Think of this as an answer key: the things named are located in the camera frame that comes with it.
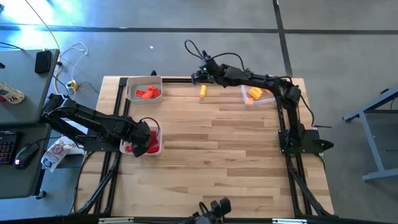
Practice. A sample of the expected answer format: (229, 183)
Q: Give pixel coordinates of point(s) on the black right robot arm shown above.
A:
(264, 81)

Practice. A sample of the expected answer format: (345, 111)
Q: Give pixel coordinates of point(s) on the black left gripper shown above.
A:
(138, 133)

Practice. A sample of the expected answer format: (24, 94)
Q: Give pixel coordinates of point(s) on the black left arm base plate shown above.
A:
(96, 145)

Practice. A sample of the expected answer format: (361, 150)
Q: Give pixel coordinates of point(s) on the grey metal stand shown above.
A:
(371, 143)

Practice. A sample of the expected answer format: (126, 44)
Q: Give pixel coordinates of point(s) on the grey office desk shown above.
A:
(25, 81)

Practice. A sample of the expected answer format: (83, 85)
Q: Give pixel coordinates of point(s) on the black backlit keyboard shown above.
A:
(7, 147)

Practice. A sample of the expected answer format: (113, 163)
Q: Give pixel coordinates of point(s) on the clear plastic bin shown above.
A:
(262, 100)

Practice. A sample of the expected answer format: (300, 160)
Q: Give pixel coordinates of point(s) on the black phone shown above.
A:
(43, 61)

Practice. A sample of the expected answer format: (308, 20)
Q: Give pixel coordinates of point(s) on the grey plastic bin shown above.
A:
(144, 81)

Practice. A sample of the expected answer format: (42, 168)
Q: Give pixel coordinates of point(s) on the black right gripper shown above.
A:
(213, 71)

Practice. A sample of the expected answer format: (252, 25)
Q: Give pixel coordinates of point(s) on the white printed snack bag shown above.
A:
(56, 154)

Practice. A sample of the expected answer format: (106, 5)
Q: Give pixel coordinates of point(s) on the black metal table frame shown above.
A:
(174, 80)

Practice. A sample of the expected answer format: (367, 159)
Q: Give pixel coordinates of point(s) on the yellow power plug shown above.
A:
(72, 85)

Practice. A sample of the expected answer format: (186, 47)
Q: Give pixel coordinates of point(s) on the black desk caster wheel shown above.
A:
(40, 195)

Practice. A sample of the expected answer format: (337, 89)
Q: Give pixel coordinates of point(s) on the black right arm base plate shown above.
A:
(314, 144)

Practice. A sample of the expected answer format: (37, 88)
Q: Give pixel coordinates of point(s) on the white number tag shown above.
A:
(11, 93)

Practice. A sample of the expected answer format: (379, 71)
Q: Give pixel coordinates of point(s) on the black computer mouse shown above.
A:
(26, 155)

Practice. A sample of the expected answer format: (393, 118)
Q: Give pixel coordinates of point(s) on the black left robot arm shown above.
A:
(93, 119)

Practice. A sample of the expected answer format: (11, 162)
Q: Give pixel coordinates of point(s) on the white plastic bin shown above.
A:
(124, 150)

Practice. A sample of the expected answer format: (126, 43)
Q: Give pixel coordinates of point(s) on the silver metal bracket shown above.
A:
(115, 220)
(289, 221)

